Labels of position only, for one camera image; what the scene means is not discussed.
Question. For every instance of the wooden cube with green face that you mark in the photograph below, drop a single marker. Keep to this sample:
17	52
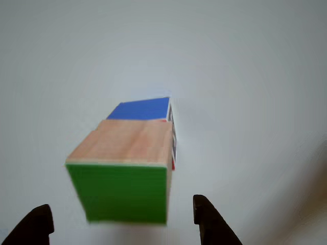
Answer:
122	191

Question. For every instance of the wooden cube with red face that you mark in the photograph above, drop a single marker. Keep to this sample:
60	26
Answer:
140	111

